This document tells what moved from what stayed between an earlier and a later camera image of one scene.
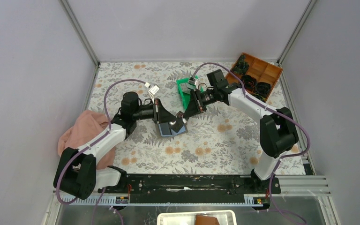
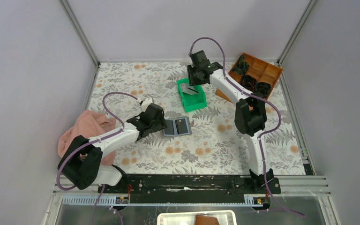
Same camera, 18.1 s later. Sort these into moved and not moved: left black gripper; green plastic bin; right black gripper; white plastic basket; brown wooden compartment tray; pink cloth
Moved: left black gripper; right black gripper
Not moved: pink cloth; brown wooden compartment tray; white plastic basket; green plastic bin
